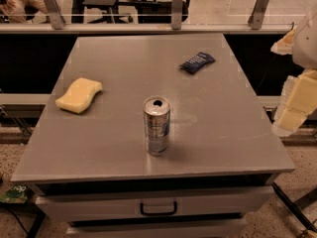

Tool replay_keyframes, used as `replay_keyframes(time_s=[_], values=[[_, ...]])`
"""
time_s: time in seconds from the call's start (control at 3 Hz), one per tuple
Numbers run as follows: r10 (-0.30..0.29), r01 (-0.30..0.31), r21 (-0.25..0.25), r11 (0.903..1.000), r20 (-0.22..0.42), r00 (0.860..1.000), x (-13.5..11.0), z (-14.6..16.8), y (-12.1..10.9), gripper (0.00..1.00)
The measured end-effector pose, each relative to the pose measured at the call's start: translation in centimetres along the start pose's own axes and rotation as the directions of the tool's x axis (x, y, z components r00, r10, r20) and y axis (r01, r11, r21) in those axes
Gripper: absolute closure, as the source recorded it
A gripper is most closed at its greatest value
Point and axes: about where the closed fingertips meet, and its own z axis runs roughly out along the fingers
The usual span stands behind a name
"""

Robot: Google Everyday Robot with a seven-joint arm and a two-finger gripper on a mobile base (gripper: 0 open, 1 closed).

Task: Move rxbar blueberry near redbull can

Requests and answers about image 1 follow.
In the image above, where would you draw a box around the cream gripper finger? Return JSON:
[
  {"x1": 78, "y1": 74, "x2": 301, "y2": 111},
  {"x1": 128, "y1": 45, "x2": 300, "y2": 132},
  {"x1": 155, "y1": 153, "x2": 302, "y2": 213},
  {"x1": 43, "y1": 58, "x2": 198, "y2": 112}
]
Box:
[
  {"x1": 270, "y1": 30, "x2": 295, "y2": 56},
  {"x1": 272, "y1": 69, "x2": 317, "y2": 137}
]

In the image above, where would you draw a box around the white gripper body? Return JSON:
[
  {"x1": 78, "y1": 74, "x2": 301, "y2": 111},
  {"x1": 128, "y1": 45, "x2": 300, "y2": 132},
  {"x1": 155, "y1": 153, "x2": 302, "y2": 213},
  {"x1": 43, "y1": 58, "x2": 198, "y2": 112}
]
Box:
[{"x1": 292, "y1": 4, "x2": 317, "y2": 69}]

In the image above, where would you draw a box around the blue rxbar wrapper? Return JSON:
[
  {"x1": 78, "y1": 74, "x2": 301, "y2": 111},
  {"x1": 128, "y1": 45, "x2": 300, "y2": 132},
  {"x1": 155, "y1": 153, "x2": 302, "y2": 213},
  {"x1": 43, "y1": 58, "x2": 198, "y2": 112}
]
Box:
[{"x1": 179, "y1": 52, "x2": 215, "y2": 74}]

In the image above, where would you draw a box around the silver redbull can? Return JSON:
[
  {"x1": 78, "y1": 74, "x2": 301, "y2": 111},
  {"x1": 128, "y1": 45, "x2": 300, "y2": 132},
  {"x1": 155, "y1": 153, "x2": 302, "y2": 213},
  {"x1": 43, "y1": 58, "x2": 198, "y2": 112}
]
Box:
[{"x1": 143, "y1": 96, "x2": 170, "y2": 156}]

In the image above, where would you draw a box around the black office chair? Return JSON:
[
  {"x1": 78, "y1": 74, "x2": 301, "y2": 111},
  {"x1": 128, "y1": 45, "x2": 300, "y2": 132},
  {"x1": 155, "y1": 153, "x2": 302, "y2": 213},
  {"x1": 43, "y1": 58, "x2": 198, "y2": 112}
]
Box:
[{"x1": 115, "y1": 0, "x2": 193, "y2": 24}]

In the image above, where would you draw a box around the grey lower drawer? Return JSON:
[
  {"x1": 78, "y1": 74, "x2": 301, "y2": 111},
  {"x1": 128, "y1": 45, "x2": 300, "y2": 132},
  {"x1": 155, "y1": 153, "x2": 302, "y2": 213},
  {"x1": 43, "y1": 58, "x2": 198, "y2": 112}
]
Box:
[{"x1": 66, "y1": 219, "x2": 247, "y2": 238}]

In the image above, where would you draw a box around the grey drawer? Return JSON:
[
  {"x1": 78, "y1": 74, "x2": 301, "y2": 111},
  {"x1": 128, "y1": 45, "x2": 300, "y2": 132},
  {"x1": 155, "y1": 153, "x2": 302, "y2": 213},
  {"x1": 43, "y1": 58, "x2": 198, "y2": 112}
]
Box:
[
  {"x1": 36, "y1": 185, "x2": 273, "y2": 222},
  {"x1": 66, "y1": 219, "x2": 247, "y2": 238}
]

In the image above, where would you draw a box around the yellow sponge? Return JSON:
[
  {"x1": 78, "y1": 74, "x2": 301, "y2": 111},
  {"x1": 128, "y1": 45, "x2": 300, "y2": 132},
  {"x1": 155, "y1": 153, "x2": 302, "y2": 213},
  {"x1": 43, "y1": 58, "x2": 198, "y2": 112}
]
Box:
[{"x1": 55, "y1": 77, "x2": 103, "y2": 114}]

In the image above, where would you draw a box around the grey upper drawer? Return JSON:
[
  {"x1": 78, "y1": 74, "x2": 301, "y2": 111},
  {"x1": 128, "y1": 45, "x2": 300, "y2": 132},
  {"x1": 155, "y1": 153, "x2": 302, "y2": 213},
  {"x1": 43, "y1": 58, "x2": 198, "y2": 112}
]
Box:
[{"x1": 36, "y1": 185, "x2": 273, "y2": 222}]

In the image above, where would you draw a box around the seated person left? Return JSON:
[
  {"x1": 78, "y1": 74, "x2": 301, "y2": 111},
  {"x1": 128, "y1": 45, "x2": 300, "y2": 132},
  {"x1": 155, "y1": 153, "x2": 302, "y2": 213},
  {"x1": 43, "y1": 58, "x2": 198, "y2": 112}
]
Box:
[{"x1": 0, "y1": 0, "x2": 48, "y2": 24}]

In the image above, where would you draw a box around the green chip bag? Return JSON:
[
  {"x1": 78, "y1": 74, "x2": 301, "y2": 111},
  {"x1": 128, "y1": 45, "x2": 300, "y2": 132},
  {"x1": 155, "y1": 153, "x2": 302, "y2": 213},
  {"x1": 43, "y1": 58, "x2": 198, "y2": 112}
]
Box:
[{"x1": 0, "y1": 184, "x2": 29, "y2": 204}]

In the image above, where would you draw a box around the metal railing post right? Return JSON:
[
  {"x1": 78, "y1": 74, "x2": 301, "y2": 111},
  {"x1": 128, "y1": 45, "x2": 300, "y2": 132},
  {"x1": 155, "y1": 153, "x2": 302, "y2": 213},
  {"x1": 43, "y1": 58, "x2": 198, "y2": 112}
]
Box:
[{"x1": 248, "y1": 0, "x2": 269, "y2": 30}]

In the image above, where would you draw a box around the metal railing post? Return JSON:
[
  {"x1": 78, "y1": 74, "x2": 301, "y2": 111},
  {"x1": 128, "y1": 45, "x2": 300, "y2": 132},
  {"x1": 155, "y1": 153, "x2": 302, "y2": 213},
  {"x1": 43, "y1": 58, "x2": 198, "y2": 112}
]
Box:
[
  {"x1": 248, "y1": 0, "x2": 269, "y2": 30},
  {"x1": 44, "y1": 0, "x2": 65, "y2": 30},
  {"x1": 171, "y1": 0, "x2": 182, "y2": 30}
]

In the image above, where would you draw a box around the metal railing post middle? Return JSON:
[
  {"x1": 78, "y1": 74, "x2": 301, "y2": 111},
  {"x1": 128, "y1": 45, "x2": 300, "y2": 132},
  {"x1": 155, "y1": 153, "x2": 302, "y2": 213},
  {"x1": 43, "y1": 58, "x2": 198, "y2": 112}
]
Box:
[{"x1": 171, "y1": 0, "x2": 182, "y2": 30}]

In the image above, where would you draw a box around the black drawer handle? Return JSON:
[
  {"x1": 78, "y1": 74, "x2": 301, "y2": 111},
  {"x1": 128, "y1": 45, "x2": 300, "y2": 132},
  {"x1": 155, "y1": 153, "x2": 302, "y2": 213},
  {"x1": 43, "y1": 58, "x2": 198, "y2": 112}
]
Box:
[{"x1": 140, "y1": 201, "x2": 178, "y2": 217}]

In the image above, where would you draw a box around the metal railing post left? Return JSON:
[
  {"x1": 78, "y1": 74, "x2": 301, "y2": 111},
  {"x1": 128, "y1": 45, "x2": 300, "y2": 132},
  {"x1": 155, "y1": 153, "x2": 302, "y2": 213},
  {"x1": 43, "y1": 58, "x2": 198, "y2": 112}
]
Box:
[{"x1": 44, "y1": 0, "x2": 65, "y2": 30}]

